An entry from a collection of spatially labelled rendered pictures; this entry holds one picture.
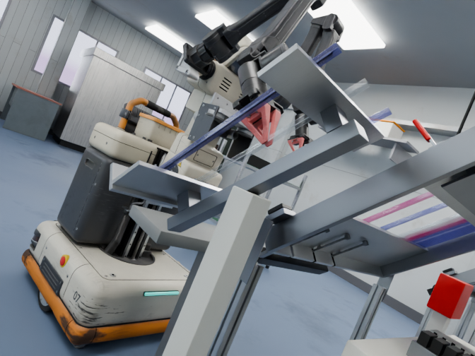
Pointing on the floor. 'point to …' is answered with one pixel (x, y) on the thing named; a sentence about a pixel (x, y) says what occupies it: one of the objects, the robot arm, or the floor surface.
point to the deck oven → (100, 97)
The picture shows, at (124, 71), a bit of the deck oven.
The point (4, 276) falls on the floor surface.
